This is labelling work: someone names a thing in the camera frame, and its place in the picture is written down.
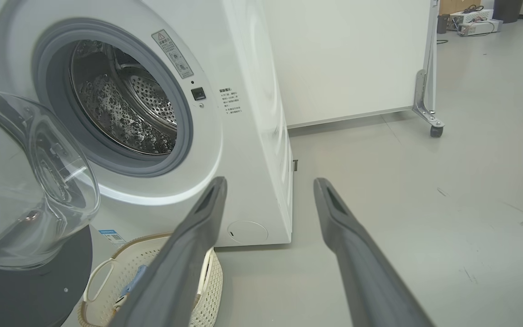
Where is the stainless steel washing machine drum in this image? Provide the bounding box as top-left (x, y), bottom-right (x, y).
top-left (70, 40), bottom-right (178, 156)

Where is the brown cardboard box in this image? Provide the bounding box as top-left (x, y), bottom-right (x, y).
top-left (439, 0), bottom-right (481, 15)

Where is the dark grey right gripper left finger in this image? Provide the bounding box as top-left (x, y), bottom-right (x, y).
top-left (109, 177), bottom-right (228, 327)

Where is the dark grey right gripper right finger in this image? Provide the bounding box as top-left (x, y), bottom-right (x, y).
top-left (314, 178), bottom-right (434, 327)

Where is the round dark glass washer door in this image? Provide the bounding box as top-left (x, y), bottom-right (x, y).
top-left (0, 75), bottom-right (101, 327)

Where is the white partition panel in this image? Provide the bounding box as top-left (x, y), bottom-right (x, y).
top-left (261, 0), bottom-right (439, 129)

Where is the blue energy label sticker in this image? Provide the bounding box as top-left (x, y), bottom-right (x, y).
top-left (98, 229), bottom-right (127, 246)

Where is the white electronic device box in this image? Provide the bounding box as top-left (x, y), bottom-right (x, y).
top-left (458, 19), bottom-right (503, 37)

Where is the cream perforated laundry basket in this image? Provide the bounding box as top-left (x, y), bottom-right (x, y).
top-left (78, 233), bottom-right (223, 327)

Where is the metal caster bracket with wheel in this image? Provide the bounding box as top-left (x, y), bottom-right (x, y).
top-left (412, 69), bottom-right (445, 138)

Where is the blue bear print garment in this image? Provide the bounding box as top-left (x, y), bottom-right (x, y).
top-left (116, 266), bottom-right (148, 310)

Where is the grey warning sticker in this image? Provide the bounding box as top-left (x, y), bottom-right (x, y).
top-left (152, 30), bottom-right (194, 79)

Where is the white perforated box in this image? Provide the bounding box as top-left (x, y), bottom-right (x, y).
top-left (450, 8), bottom-right (493, 24)

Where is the dark grey waste bin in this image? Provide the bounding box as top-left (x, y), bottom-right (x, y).
top-left (493, 0), bottom-right (523, 23)

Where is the round drain filter cover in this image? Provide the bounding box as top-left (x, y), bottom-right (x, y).
top-left (227, 221), bottom-right (269, 244)

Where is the white Hisense washing machine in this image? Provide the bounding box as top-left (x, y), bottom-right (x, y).
top-left (0, 0), bottom-right (295, 248)

